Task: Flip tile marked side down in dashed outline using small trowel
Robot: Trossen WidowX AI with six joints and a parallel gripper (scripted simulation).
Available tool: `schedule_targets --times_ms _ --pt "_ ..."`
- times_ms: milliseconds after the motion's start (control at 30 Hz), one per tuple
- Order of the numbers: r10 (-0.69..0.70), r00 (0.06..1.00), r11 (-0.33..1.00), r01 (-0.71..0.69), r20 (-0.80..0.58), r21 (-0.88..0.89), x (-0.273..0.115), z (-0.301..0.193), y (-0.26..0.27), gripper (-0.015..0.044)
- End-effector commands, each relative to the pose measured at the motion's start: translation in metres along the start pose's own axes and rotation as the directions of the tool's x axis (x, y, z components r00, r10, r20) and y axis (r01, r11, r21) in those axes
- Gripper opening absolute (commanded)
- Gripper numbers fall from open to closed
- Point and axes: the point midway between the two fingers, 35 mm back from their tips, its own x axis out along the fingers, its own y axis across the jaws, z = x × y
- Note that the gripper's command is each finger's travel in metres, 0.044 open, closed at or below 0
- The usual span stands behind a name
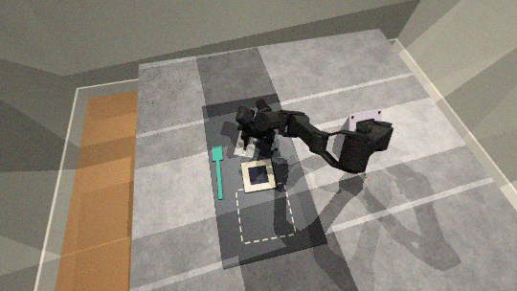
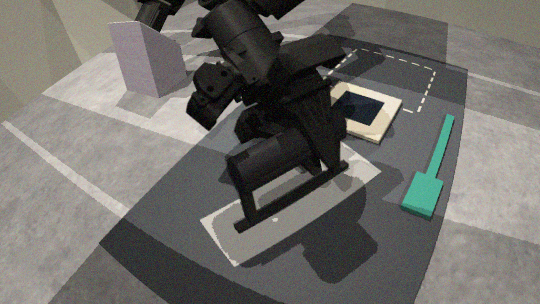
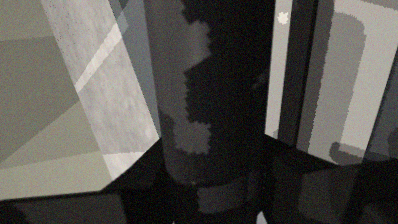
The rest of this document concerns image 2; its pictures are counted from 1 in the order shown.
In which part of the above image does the beige square tile with dark centre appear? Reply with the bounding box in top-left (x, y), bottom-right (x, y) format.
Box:
top-left (330, 81), bottom-right (402, 144)

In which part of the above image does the green trowel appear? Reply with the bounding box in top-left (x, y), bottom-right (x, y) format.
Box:
top-left (400, 114), bottom-right (454, 220)

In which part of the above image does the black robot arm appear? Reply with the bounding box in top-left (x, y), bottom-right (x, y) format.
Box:
top-left (135, 0), bottom-right (304, 132)

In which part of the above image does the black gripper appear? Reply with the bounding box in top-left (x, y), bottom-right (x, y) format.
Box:
top-left (225, 27), bottom-right (347, 176)

